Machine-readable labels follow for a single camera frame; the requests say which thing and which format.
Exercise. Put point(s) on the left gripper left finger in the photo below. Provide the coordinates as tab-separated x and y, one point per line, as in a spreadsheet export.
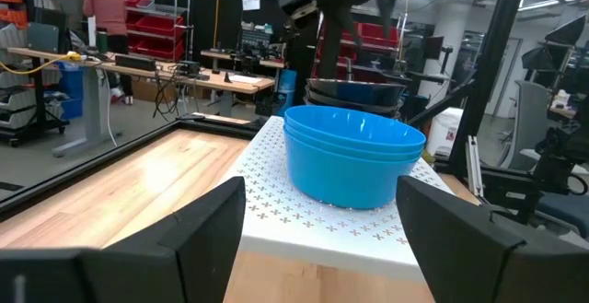
161	271

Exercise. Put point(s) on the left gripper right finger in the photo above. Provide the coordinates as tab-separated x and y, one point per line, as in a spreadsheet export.
469	266

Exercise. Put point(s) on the black bowl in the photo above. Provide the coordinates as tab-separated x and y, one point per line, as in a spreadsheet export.
389	108
391	114
359	92

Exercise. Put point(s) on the blue plastic bowl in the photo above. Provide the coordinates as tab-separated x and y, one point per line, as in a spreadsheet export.
345	183
354	125
359	154

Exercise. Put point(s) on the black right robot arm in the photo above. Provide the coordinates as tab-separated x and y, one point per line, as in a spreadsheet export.
557	155

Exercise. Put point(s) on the shelving with red bins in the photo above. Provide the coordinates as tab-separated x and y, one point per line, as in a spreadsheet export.
382	33
158	24

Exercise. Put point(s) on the blue barrel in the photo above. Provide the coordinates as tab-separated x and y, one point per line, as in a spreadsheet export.
287	86

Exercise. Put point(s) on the white paper sign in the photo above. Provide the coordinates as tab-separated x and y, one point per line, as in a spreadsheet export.
250	3

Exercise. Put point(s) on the silver aluminium extrusion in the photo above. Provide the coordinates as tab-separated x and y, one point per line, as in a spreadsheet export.
474	165

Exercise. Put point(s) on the wooden workbench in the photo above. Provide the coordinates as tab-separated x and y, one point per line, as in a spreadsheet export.
216	82

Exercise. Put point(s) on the white perforated metal shelf riser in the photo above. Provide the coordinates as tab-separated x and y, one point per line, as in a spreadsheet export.
285	211

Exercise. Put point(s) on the white bucket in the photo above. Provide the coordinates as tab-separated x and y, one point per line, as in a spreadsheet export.
442	130

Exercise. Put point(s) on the grey office chair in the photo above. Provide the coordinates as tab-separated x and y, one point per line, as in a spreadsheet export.
529	109

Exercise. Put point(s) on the black softbox light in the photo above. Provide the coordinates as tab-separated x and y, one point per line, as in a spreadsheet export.
568	31

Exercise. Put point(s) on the long black case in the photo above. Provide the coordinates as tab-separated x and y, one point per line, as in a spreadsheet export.
135	62

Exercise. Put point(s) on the blue bin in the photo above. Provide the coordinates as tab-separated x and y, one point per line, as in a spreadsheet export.
71	82

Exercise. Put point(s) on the person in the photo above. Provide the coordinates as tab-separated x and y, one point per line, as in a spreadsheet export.
106	8

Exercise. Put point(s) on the dark green bottle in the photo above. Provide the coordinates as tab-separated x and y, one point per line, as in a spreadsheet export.
101	43

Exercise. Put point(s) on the rack with red orange bins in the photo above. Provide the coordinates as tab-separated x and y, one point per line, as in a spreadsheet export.
14	15

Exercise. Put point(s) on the black frame post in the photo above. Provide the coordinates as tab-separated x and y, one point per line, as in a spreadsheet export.
488	63

